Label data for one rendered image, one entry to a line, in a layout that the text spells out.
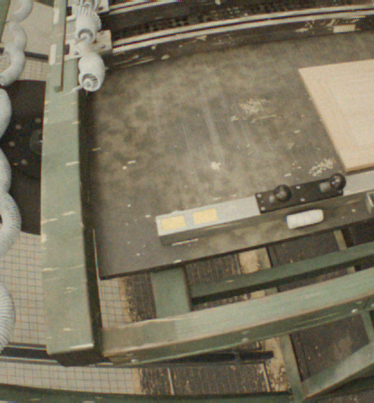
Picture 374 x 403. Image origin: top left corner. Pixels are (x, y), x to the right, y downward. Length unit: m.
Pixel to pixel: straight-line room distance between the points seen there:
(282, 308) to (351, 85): 0.70
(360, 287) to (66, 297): 0.59
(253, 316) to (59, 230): 0.44
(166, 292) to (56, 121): 0.52
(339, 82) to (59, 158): 0.78
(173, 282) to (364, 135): 0.60
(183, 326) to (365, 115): 0.73
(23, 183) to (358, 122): 1.14
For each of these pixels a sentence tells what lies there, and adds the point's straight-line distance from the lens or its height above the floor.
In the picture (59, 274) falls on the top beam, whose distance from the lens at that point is 1.01.
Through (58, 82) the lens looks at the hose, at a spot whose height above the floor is 1.95.
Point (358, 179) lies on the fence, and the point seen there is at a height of 1.31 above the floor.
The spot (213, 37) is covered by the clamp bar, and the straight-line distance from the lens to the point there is 1.50.
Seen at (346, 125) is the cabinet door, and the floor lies 1.26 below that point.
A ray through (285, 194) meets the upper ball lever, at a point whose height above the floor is 1.55.
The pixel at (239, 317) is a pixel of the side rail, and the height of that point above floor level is 1.60.
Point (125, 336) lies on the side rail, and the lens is 0.97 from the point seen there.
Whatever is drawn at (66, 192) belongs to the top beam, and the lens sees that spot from 1.12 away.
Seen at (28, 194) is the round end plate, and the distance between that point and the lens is 1.76.
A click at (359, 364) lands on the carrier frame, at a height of 0.79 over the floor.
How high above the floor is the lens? 2.13
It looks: 26 degrees down
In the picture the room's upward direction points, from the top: 82 degrees counter-clockwise
